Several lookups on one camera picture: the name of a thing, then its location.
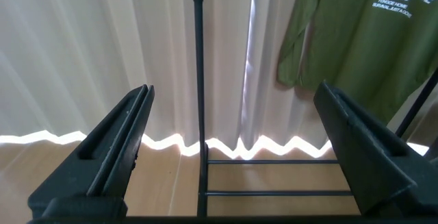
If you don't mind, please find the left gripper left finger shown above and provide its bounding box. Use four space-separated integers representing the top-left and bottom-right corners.
27 84 155 218

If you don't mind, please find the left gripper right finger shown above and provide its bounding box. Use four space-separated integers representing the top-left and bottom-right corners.
313 82 438 217

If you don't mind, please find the black clothes rack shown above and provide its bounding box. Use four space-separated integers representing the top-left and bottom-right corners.
190 0 438 218

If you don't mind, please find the green sleeveless shirt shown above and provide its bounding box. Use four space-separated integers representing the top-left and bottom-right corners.
276 0 438 125

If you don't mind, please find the beige curtain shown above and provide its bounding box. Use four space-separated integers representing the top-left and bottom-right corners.
0 0 438 156

